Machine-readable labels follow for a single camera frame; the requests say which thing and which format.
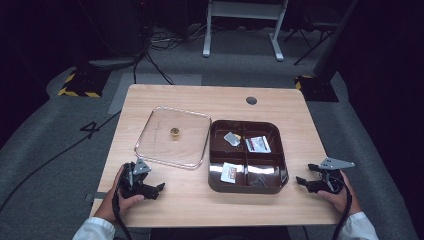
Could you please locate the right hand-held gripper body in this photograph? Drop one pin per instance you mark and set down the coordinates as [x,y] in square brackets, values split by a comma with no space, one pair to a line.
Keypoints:
[330,180]

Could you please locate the black yellow-striped stand base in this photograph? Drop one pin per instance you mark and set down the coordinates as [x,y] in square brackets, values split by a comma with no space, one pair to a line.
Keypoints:
[318,88]
[85,85]

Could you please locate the clear lid with gold knob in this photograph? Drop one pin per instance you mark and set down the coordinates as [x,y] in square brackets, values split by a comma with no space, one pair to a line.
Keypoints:
[186,146]

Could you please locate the silver and yellow packet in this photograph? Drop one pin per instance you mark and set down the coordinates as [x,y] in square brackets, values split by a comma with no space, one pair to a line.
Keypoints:
[232,138]

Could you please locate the white packet with orange label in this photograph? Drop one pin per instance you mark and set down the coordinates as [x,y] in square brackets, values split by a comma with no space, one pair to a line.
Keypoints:
[229,172]

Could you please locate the black folding stand legs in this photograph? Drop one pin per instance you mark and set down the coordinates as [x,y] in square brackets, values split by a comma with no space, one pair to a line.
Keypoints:
[311,36]

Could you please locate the grey slanted stand post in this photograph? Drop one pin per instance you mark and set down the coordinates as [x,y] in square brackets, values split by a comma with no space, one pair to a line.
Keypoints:
[335,40]

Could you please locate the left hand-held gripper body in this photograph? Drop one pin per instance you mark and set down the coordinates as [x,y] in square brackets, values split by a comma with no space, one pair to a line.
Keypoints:
[138,186]

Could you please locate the person's right hand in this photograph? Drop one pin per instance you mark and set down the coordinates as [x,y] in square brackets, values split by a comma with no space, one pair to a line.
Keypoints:
[343,200]

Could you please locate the person's left hand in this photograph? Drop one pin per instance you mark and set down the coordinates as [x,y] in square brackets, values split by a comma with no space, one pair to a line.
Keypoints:
[110,206]

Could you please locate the small dark packet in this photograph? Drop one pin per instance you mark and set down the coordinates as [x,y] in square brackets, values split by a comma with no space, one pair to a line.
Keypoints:
[258,181]

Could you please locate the brown compartment box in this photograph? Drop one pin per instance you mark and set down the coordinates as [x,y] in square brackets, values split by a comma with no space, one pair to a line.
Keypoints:
[246,156]

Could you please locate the white and red packet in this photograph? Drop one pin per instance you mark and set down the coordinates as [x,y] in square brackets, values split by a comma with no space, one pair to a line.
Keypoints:
[258,144]

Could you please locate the white metal stand frame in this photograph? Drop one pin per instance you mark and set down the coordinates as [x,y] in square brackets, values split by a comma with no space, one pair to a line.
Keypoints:
[245,10]

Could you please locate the person's dark lap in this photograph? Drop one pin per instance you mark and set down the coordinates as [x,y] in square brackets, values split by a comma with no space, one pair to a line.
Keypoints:
[220,234]

